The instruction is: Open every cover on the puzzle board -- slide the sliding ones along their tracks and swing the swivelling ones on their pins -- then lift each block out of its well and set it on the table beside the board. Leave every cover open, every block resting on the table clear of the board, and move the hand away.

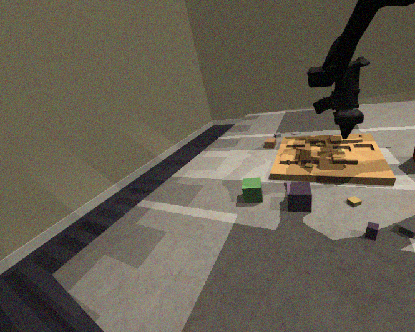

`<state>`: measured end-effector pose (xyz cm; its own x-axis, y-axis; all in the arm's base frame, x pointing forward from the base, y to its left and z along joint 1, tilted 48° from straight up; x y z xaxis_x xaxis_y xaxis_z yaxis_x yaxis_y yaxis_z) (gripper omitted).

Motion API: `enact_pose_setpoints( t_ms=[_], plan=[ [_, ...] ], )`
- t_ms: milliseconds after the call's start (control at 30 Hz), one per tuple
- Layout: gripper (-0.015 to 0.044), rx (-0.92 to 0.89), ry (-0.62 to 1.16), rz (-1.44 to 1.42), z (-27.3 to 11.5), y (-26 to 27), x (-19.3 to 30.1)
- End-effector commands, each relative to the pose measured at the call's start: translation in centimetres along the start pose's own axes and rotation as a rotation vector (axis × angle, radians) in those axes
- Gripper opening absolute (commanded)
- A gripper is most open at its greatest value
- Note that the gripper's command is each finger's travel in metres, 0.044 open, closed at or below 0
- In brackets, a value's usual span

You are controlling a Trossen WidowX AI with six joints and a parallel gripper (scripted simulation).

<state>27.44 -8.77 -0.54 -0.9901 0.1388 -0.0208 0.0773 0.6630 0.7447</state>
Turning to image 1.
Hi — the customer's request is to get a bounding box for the green cube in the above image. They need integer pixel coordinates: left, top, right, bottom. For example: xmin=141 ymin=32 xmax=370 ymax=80
xmin=242 ymin=177 xmax=263 ymax=203

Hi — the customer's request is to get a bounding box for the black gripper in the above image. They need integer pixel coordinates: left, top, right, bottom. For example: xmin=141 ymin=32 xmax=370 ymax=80
xmin=333 ymin=85 xmax=364 ymax=139

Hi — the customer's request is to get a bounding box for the tan square puzzle board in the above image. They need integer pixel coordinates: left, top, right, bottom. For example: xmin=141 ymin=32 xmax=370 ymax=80
xmin=270 ymin=133 xmax=396 ymax=186

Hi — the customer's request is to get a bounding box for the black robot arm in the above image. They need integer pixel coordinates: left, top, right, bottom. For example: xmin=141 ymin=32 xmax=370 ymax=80
xmin=307 ymin=0 xmax=415 ymax=114

